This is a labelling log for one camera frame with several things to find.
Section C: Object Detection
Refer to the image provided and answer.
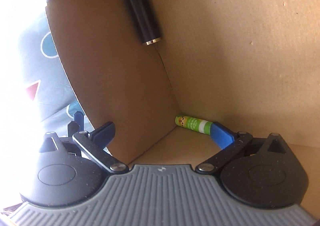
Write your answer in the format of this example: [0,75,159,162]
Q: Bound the black cylinder tube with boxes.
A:
[124,0,162,46]

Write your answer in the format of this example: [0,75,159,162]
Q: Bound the blue patterned bed sheet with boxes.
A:
[18,13,83,137]

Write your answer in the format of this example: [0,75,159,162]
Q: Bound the brown cardboard box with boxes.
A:
[45,0,320,167]

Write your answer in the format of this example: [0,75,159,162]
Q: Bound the green glue stick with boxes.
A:
[175,115,213,135]

